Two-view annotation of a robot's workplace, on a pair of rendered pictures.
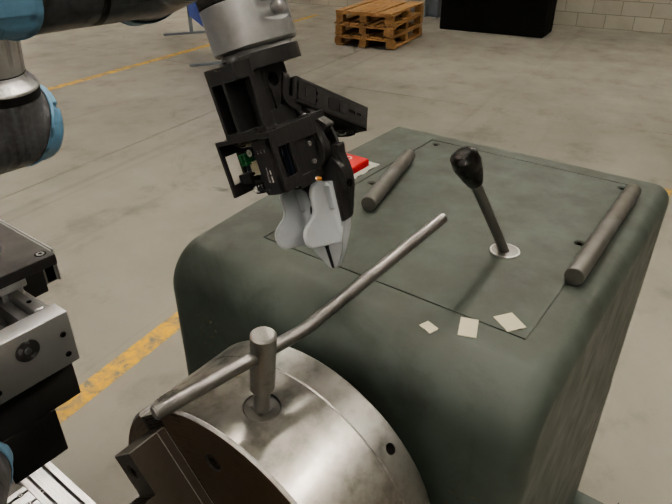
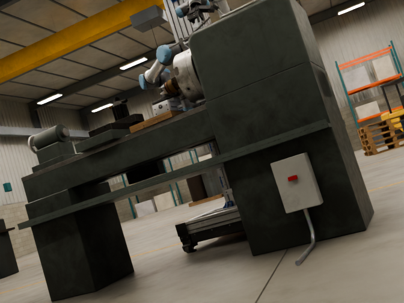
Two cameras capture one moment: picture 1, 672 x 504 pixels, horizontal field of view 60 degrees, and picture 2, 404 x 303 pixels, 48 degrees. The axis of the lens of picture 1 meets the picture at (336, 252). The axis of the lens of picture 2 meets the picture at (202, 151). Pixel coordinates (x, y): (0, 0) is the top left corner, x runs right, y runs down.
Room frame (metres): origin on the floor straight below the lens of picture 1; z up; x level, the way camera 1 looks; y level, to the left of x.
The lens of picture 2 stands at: (-0.25, -2.56, 0.41)
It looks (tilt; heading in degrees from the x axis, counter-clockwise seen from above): 5 degrees up; 78
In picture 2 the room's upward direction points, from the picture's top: 17 degrees counter-clockwise
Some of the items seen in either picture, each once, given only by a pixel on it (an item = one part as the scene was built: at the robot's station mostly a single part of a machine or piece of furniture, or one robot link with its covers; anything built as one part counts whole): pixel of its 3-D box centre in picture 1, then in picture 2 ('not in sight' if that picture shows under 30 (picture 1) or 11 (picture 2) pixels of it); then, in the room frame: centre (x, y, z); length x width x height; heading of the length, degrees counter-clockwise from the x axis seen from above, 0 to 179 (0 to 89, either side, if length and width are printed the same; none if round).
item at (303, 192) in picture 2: not in sight; (294, 205); (0.50, -0.55, 0.22); 0.42 x 0.18 x 0.44; 54
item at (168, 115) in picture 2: not in sight; (165, 122); (0.16, 0.24, 0.89); 0.36 x 0.30 x 0.04; 54
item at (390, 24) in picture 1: (380, 22); not in sight; (8.55, -0.61, 0.22); 1.25 x 0.86 x 0.44; 154
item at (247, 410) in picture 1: (261, 418); not in sight; (0.38, 0.07, 1.22); 0.03 x 0.03 x 0.03
